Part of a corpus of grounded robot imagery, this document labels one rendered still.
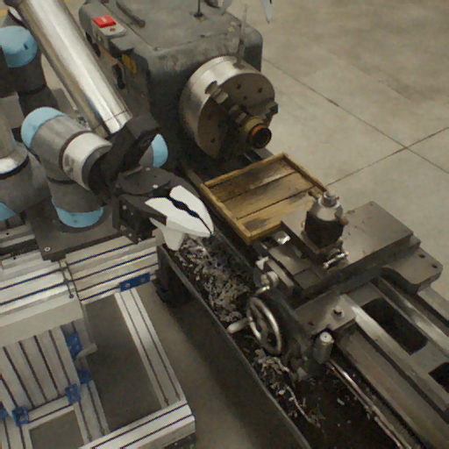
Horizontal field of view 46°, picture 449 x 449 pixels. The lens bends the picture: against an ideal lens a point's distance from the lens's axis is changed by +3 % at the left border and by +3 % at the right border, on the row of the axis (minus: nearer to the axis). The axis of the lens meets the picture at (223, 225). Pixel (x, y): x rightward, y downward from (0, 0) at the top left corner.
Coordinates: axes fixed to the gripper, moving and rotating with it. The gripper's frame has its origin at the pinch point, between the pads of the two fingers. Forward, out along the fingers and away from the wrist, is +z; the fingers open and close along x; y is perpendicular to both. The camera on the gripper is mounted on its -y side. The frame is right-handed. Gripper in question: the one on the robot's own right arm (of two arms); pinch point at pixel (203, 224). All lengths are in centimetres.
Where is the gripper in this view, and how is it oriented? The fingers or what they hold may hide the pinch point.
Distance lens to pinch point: 65.1
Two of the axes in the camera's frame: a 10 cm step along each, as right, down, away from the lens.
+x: -6.7, 4.1, -6.3
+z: 7.4, 4.8, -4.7
